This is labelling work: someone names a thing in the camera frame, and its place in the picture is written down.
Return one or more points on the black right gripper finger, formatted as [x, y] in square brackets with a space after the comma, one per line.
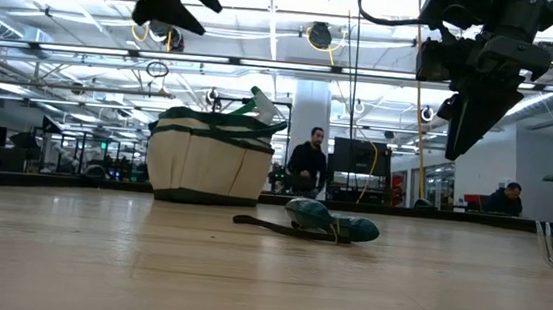
[447, 110]
[475, 117]

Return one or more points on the green spray bottle white nozzle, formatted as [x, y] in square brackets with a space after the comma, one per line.
[264, 105]

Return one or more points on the beige green-trimmed gardening bag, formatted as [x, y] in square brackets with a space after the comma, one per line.
[205, 164]

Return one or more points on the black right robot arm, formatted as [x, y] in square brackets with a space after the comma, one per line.
[510, 10]

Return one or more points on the seated person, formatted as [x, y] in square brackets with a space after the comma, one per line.
[503, 202]

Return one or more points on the black equipment cabinet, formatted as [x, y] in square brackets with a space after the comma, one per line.
[356, 157]

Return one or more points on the white building column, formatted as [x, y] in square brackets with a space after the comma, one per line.
[311, 103]

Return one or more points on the standing person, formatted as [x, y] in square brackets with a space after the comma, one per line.
[308, 165]

